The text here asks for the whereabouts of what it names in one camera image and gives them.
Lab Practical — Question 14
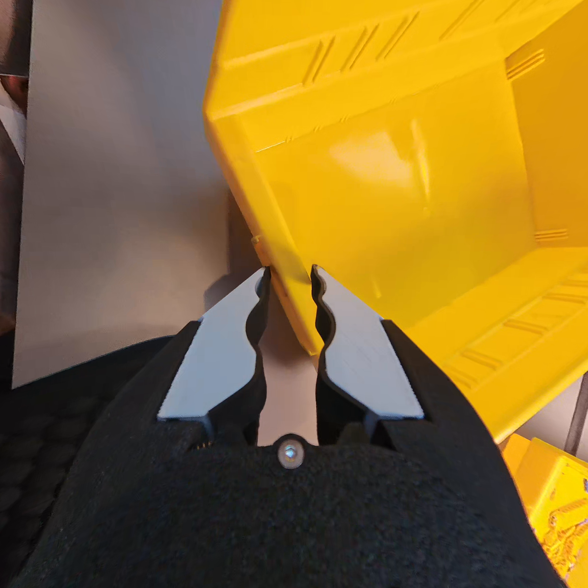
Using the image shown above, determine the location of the grey desk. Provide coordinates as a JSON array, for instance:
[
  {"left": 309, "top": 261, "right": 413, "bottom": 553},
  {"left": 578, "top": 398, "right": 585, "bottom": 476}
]
[{"left": 11, "top": 0, "right": 588, "bottom": 455}]

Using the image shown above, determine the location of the yellow plastic bin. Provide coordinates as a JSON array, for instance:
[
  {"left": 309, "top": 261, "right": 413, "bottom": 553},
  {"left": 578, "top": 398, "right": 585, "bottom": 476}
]
[
  {"left": 503, "top": 433, "right": 588, "bottom": 588},
  {"left": 202, "top": 0, "right": 588, "bottom": 445}
]

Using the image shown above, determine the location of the black chair armrest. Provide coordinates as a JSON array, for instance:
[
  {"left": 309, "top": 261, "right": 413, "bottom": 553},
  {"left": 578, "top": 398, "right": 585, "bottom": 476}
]
[{"left": 0, "top": 334, "right": 175, "bottom": 588}]

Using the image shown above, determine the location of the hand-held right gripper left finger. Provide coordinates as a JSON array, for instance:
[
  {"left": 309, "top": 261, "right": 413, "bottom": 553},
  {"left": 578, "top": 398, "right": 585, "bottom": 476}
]
[{"left": 157, "top": 268, "right": 273, "bottom": 445}]

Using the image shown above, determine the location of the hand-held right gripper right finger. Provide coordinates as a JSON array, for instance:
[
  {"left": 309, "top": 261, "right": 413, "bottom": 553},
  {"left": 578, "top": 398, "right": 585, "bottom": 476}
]
[{"left": 311, "top": 265, "right": 424, "bottom": 446}]

